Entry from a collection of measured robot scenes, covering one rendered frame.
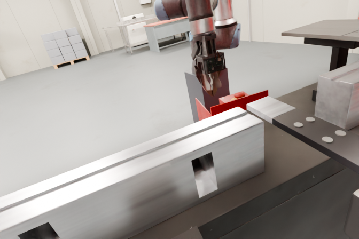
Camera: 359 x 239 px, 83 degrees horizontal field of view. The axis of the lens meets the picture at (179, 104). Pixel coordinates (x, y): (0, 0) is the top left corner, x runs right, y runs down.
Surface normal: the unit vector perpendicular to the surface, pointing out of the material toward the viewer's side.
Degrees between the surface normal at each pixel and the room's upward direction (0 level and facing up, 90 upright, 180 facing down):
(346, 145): 0
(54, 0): 90
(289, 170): 0
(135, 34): 90
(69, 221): 90
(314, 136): 0
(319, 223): 90
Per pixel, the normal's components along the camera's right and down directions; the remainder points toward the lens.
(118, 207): 0.36, 0.35
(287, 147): -0.19, -0.88
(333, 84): -0.92, 0.32
